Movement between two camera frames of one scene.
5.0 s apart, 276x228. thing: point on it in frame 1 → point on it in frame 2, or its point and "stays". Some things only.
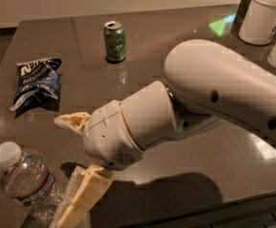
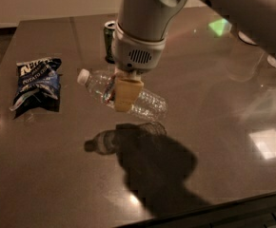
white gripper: [108, 137] → [137, 55]
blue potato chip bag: [38, 83] stays
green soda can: [115, 41] stays
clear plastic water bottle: [29, 180] → [149, 104]
